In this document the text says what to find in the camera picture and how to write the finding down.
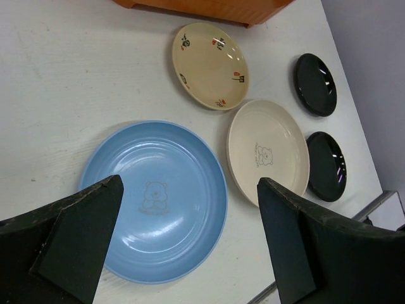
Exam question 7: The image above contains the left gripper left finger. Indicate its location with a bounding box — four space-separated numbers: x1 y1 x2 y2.
1 175 124 303

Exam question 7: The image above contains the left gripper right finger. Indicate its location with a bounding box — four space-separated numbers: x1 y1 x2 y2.
257 177 404 303

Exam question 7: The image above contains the orange plastic bin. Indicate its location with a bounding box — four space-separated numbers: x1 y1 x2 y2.
115 0 292 28

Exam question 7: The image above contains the glossy black plate front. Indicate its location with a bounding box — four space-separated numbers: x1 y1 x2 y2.
306 131 347 202

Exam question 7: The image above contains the blue plastic plate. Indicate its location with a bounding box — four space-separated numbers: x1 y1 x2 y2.
78 120 228 284

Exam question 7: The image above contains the cream plastic plate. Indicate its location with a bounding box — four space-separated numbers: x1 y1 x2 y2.
227 99 310 206

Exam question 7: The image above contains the small beige patterned plate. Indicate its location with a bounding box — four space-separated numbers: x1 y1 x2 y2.
171 22 249 111

